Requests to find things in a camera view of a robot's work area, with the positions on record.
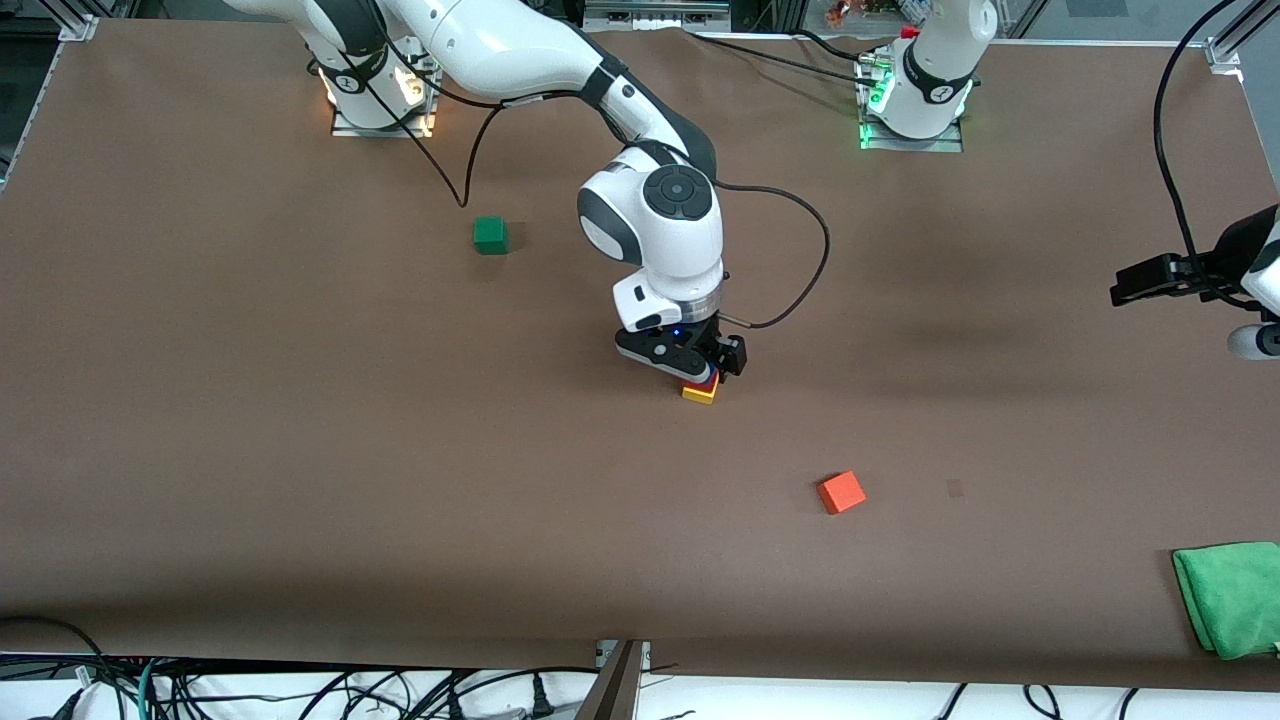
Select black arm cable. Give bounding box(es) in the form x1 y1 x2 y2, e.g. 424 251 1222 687
1152 0 1263 307
340 28 832 330

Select orange wooden block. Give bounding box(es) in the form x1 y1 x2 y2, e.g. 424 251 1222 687
816 469 868 516

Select black floor cable tangle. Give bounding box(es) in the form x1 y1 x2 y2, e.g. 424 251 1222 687
0 614 601 720

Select metal table edge bracket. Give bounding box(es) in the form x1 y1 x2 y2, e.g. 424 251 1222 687
574 639 654 720

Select black base power cable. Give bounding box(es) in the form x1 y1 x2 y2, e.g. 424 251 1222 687
788 28 881 63
690 33 883 87

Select green folded cloth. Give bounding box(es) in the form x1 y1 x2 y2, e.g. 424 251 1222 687
1171 541 1280 661

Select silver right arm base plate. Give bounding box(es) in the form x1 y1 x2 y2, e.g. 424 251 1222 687
330 55 438 139

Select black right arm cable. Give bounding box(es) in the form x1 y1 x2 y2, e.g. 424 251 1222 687
340 28 832 330

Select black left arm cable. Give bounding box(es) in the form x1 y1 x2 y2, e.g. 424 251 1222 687
1152 0 1263 307

